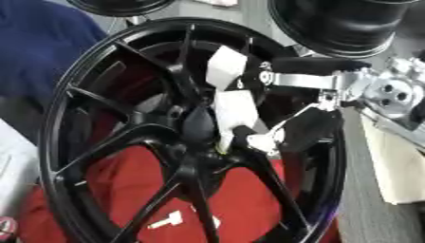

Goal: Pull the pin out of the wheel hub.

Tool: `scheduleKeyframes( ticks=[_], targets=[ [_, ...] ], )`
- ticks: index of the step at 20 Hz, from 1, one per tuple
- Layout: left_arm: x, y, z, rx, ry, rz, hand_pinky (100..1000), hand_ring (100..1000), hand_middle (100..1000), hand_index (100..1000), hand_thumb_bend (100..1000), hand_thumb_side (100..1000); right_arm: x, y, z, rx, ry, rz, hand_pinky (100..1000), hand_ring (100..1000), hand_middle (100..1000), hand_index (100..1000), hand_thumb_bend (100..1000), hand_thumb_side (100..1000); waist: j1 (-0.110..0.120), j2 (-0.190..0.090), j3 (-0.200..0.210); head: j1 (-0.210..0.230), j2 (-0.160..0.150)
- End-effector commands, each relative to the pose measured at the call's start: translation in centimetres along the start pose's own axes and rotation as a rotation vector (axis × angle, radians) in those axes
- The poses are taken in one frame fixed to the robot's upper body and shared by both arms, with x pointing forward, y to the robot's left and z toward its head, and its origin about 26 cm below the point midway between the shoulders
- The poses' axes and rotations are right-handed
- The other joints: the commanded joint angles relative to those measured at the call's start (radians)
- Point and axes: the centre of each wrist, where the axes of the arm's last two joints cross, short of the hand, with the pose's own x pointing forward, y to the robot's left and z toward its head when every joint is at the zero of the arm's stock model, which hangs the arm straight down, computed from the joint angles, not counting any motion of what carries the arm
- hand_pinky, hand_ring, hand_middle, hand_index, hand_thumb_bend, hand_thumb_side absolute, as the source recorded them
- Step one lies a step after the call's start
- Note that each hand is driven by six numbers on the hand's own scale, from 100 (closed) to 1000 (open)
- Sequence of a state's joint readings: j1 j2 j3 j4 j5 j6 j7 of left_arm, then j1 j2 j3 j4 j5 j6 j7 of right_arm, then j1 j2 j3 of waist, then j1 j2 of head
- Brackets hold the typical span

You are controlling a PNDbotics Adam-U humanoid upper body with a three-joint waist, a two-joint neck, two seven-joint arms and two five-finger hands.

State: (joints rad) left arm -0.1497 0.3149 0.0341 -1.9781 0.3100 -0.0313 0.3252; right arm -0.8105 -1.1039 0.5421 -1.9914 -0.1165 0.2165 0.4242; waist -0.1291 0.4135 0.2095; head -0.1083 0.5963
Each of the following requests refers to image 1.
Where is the person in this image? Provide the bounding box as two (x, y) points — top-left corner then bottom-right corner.
(0, 0), (110, 219)

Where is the white label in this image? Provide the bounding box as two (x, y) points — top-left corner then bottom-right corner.
(146, 210), (185, 231)

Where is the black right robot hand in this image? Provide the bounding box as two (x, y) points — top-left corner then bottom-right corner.
(231, 56), (374, 158)

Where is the red and white round object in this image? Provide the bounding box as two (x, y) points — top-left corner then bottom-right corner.
(0, 215), (20, 243)

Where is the black spoked wheel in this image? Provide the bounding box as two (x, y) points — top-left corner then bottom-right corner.
(36, 16), (349, 243)

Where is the cream cloth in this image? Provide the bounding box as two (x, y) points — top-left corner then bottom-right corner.
(359, 113), (425, 206)

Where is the black round wheel rim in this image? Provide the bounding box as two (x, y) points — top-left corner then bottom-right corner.
(65, 0), (178, 18)
(266, 0), (424, 60)

